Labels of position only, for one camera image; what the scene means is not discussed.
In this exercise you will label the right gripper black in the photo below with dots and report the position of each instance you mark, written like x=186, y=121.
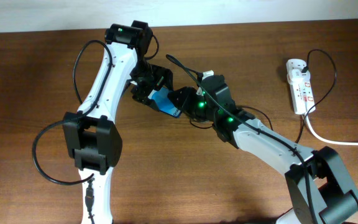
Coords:
x=191, y=101

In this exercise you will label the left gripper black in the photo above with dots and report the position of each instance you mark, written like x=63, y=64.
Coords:
x=141, y=94

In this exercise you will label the blue Galaxy smartphone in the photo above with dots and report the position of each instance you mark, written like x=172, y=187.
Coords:
x=163, y=103

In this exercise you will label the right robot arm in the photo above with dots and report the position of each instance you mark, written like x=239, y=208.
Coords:
x=320, y=186

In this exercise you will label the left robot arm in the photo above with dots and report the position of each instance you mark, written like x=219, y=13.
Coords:
x=93, y=141

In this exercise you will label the white power strip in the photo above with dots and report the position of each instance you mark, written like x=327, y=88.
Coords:
x=301, y=93

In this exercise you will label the white USB wall charger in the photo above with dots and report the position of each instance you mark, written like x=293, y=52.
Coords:
x=295, y=76

